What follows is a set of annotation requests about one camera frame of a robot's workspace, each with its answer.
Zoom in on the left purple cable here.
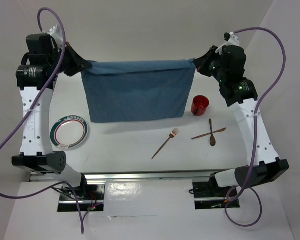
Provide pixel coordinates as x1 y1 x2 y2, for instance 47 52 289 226
0 7 101 236

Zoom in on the blue cloth placemat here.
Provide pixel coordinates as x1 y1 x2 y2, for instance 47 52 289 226
81 59 196 124

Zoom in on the aluminium front rail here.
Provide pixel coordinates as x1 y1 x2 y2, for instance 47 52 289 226
28 169 231 183

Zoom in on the copper knife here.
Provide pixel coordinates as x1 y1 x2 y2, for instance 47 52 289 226
191 127 227 140

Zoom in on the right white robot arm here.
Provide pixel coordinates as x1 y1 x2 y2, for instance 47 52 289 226
194 45 289 196

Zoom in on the copper fork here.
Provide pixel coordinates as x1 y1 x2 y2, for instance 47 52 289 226
151 128 179 160

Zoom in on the white plate green red rim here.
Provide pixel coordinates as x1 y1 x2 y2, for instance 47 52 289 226
50 115 89 149

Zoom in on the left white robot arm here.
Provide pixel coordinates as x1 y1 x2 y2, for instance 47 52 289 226
12 33 92 200

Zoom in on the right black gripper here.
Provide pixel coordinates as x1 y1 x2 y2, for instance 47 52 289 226
194 45 227 83

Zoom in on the red mug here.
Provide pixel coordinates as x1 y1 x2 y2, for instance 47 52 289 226
191 95 210 117

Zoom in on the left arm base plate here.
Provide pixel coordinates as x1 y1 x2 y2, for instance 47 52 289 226
54 184 106 213

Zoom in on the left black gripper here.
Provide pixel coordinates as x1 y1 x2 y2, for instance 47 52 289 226
47 41 91 77

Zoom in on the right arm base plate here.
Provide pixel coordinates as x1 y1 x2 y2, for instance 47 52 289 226
188 182 230 210

